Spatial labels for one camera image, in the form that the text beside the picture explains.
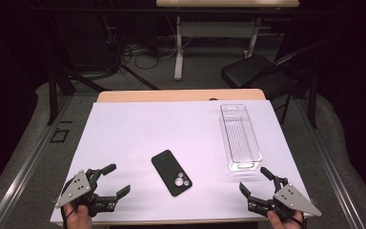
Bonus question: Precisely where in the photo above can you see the person's right hand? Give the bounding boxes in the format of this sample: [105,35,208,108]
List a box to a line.
[266,209,305,229]

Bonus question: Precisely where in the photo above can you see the right hand-held gripper cable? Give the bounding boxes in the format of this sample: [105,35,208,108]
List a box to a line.
[289,211,307,229]

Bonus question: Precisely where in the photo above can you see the black folding chair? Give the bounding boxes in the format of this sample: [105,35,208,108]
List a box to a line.
[220,39,330,130]

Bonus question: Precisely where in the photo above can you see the hand-held gripper cable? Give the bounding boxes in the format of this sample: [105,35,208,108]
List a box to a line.
[61,208,78,229]
[289,211,307,229]

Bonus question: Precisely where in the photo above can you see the clear plastic packaging box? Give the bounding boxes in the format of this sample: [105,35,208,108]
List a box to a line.
[218,102,264,173]

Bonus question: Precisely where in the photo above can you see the wooden table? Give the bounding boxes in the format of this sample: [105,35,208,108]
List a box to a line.
[56,88,309,227]

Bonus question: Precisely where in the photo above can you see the person's left hand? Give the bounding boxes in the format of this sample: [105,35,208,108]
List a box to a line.
[63,203,94,229]

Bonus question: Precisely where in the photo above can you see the white table sheet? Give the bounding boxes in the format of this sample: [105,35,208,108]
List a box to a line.
[50,99,316,224]

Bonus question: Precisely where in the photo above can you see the metal floor rail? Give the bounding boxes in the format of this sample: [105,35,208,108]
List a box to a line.
[294,98,366,229]
[0,94,74,229]

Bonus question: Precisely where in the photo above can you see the bundle of floor cables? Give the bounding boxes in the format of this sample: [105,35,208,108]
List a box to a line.
[108,18,193,77]

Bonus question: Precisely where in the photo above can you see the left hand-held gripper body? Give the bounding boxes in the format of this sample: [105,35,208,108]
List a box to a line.
[55,169,118,219]

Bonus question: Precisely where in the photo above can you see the white-legged desk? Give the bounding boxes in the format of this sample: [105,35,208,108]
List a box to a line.
[155,0,301,82]

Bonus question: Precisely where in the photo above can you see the black metal stand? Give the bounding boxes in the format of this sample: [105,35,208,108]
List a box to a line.
[42,12,160,126]

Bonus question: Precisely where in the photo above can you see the black phone case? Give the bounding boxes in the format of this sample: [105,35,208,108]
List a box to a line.
[151,149,193,198]

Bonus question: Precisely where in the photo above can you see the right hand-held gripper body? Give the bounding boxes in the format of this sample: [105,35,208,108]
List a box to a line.
[247,176,323,222]

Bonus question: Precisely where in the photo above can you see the left hand-held gripper cable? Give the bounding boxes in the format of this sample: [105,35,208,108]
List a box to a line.
[61,208,78,229]

